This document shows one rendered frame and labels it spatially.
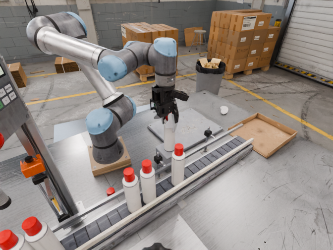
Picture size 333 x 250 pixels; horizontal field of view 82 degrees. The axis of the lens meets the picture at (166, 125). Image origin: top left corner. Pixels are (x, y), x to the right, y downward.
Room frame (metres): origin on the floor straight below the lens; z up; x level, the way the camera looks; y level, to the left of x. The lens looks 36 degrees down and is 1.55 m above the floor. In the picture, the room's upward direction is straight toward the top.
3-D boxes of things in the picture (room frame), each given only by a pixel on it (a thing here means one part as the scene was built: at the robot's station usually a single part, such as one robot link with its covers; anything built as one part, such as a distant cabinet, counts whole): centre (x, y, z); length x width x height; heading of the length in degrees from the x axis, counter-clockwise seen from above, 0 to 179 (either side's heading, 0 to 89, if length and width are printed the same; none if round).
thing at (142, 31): (4.28, 0.38, 0.45); 1.20 x 0.84 x 0.89; 26
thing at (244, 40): (4.29, -1.59, 0.57); 1.20 x 0.85 x 1.14; 117
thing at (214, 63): (2.90, -0.69, 0.50); 0.42 x 0.41 x 0.28; 114
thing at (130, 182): (0.40, 0.12, 0.98); 0.05 x 0.05 x 0.20
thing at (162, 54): (0.66, 0.01, 1.36); 0.09 x 0.08 x 0.11; 62
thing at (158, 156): (0.55, 0.02, 0.91); 0.07 x 0.03 x 0.16; 36
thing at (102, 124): (0.69, 0.29, 1.04); 0.13 x 0.12 x 0.14; 152
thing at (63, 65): (4.38, 2.19, 0.11); 0.65 x 0.54 x 0.22; 112
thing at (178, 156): (0.51, -0.05, 0.98); 0.05 x 0.05 x 0.20
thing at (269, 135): (0.89, -0.56, 0.85); 0.30 x 0.26 x 0.04; 126
